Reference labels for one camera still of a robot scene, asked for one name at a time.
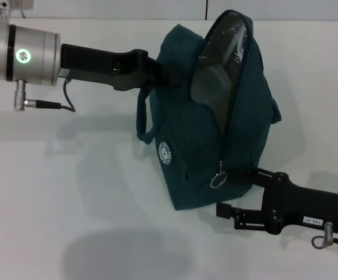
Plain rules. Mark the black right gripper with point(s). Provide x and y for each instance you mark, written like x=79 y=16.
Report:
x=303 y=207

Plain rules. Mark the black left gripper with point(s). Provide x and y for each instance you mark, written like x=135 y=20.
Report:
x=99 y=65

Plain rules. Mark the clear lunch box blue lid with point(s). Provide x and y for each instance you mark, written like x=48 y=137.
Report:
x=215 y=73

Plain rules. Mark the dark teal insulated lunch bag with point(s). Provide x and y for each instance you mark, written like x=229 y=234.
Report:
x=186 y=146

